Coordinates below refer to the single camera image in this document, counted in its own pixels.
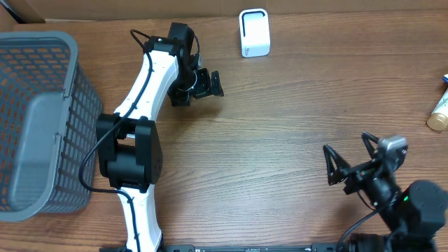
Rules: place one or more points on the white green tissue pack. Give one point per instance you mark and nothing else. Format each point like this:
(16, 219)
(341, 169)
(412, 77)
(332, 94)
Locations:
(438, 118)

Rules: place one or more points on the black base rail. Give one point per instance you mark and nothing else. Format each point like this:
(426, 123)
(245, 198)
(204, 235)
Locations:
(317, 247)

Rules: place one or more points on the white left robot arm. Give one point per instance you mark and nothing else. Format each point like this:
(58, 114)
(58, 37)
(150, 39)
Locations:
(128, 146)

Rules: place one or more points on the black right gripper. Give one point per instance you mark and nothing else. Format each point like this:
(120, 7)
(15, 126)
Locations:
(338, 174)

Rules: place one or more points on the white barcode scanner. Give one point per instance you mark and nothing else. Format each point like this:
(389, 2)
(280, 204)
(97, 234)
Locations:
(254, 32)

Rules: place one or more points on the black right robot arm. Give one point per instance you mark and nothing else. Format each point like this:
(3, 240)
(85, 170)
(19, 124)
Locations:
(413, 216)

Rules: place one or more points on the yellow snack bag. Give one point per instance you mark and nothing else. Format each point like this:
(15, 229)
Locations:
(445, 78)

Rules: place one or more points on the grey plastic mesh basket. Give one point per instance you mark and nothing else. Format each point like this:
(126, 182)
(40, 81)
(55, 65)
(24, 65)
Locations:
(48, 114)

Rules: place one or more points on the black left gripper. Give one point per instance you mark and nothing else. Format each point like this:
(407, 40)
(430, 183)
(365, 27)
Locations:
(177, 94)

